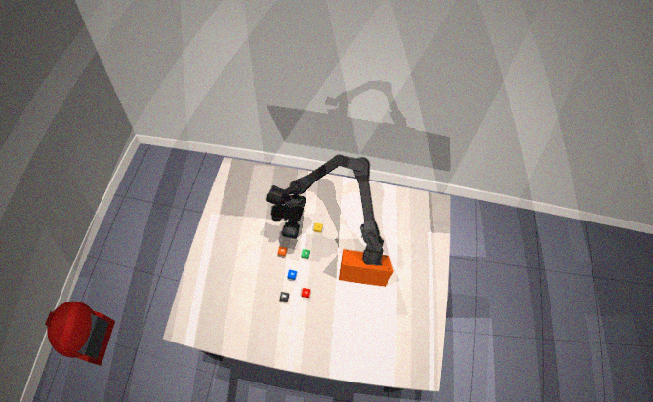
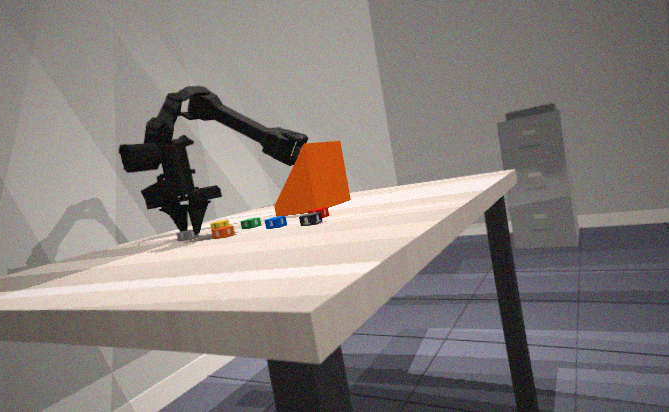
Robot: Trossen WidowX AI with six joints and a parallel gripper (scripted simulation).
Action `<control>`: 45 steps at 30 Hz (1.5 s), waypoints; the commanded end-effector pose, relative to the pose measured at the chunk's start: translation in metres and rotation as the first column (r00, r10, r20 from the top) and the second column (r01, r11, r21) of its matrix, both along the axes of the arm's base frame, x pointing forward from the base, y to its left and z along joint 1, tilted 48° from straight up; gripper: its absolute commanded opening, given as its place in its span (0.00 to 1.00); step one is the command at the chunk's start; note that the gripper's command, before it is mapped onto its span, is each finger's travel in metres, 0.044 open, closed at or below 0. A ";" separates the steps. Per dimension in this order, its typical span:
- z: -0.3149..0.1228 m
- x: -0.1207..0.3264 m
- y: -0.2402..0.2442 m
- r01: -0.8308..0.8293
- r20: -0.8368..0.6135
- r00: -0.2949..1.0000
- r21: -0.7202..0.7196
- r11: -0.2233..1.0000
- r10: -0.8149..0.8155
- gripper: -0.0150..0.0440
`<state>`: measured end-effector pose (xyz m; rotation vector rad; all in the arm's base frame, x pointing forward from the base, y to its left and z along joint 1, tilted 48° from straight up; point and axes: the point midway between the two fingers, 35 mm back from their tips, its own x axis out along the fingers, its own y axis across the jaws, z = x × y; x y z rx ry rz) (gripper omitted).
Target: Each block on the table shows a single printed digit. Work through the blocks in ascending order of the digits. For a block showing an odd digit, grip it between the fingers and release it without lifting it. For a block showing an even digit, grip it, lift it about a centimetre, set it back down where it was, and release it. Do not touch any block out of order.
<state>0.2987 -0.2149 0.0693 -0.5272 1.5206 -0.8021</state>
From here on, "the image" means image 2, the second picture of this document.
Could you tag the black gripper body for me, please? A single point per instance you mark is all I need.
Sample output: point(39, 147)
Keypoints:
point(195, 194)

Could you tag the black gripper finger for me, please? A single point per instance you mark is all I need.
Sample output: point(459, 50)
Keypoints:
point(179, 215)
point(196, 213)

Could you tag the green block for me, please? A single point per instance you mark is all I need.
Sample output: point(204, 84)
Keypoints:
point(251, 223)

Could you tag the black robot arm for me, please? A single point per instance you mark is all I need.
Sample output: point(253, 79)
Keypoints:
point(159, 147)

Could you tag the yellow block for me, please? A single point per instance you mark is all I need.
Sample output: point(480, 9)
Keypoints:
point(218, 224)

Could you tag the blue block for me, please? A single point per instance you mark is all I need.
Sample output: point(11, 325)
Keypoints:
point(275, 222)

